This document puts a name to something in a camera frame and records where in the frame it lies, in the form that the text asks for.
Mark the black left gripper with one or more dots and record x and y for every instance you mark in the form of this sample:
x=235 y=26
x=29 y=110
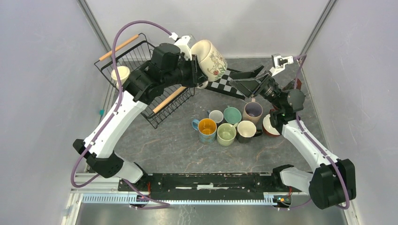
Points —
x=197 y=75

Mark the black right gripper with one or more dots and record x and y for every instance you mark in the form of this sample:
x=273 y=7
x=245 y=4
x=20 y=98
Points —
x=251 y=87

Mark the cream mug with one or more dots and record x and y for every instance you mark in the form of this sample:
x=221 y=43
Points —
x=211 y=61
x=123 y=72

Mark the pink iridescent mug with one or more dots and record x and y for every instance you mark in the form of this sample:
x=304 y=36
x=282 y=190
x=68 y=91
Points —
x=253 y=111

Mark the small green teacup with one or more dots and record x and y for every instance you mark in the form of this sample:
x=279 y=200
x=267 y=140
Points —
x=232 y=115

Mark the grey blue mug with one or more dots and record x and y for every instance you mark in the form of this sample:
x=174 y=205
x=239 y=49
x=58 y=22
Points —
x=216 y=115

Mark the glossy black mug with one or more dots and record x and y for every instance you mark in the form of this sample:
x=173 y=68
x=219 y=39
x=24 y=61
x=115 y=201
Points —
x=246 y=131

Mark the red floral mug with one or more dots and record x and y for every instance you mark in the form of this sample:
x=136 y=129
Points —
x=267 y=127

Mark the light green mug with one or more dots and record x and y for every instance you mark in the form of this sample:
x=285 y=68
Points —
x=226 y=134

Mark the blue bottomed mug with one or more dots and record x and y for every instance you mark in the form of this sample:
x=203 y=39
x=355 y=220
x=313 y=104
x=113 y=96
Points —
x=207 y=130

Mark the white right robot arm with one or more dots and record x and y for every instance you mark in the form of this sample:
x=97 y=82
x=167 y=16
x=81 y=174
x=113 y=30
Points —
x=332 y=180

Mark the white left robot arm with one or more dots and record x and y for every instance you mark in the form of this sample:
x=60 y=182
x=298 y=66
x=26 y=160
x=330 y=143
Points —
x=168 y=66

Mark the black white chessboard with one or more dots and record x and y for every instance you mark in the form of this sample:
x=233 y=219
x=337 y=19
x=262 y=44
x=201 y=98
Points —
x=223 y=86

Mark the brown wooden metronome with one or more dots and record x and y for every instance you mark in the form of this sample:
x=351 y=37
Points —
x=293 y=84

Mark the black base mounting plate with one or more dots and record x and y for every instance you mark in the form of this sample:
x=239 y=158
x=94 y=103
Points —
x=210 y=186

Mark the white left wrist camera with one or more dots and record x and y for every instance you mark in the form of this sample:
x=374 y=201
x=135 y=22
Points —
x=185 y=43

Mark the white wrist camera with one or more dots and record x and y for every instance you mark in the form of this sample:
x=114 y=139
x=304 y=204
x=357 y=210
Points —
x=279 y=63
x=185 y=43

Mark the right wooden rack handle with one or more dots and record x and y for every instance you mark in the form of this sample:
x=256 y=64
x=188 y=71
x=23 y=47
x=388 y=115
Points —
x=168 y=99

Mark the wooden rack handle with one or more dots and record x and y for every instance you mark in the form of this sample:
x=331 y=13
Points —
x=168 y=99
x=108 y=54

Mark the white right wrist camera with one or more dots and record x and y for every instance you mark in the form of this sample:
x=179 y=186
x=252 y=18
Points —
x=279 y=63

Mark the black wire dish rack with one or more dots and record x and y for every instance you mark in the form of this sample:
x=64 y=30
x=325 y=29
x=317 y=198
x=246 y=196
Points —
x=133 y=56

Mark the left wooden rack handle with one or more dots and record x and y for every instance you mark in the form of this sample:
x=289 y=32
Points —
x=108 y=54

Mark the aluminium rail frame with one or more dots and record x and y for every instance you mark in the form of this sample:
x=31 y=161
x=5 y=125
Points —
x=95 y=189

